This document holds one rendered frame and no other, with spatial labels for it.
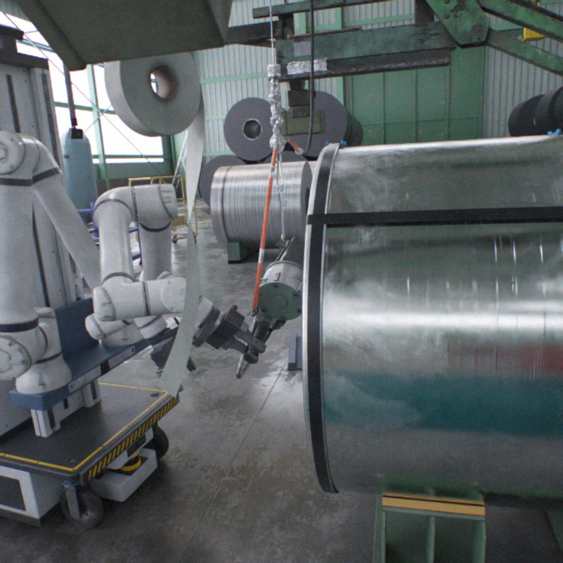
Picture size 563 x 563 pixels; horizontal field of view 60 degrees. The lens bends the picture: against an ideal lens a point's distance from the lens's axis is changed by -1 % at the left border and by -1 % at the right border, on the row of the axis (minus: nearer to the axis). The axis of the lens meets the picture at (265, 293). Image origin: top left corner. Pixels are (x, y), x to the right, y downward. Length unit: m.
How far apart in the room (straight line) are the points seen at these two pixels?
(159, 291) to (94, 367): 0.90
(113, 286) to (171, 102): 0.53
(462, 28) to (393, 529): 1.92
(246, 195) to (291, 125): 4.15
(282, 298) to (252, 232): 5.42
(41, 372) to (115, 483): 0.57
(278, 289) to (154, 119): 0.71
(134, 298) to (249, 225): 5.60
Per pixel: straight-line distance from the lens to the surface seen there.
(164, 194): 1.70
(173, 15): 0.58
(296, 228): 6.62
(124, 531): 2.15
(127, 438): 2.08
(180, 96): 0.86
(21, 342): 1.67
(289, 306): 1.41
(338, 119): 12.78
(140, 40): 0.61
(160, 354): 1.57
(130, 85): 0.80
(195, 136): 0.91
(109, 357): 2.11
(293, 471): 2.31
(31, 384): 1.90
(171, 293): 1.19
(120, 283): 1.23
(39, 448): 2.15
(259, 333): 1.43
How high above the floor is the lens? 1.32
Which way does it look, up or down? 15 degrees down
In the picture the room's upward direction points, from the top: 4 degrees counter-clockwise
